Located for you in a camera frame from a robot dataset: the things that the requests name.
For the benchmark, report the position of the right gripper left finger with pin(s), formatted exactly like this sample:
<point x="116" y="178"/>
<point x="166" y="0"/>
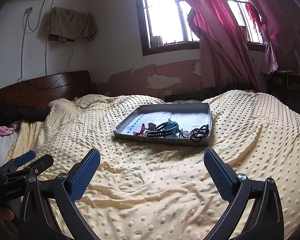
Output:
<point x="37" y="220"/>

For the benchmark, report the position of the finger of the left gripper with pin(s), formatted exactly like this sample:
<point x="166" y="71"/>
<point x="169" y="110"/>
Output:
<point x="15" y="163"/>
<point x="32" y="170"/>

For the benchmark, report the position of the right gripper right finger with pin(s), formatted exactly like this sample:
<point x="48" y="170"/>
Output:
<point x="265" y="220"/>

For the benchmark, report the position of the person's left hand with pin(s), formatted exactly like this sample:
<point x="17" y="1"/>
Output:
<point x="6" y="226"/>

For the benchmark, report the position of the dark pillow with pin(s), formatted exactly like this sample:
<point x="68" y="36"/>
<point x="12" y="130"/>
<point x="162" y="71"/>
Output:
<point x="10" y="113"/>

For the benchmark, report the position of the dark wooden headboard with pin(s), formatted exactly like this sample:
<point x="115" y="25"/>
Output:
<point x="39" y="92"/>

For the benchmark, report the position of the cream dotted bed blanket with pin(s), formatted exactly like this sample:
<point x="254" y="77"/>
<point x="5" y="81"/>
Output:
<point x="152" y="191"/>

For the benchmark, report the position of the grey shallow tray box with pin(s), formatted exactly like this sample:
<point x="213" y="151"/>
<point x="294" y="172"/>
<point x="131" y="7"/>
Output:
<point x="194" y="120"/>

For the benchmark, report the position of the pink window curtain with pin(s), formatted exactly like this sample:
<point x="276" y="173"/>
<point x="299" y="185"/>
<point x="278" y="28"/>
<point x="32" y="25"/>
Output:
<point x="224" y="57"/>

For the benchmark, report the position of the dark framed window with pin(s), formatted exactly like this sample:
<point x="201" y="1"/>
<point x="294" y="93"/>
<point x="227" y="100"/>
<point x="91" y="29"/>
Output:
<point x="164" y="26"/>

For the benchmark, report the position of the beige cloth on wall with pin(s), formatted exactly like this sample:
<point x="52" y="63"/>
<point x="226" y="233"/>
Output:
<point x="72" y="25"/>

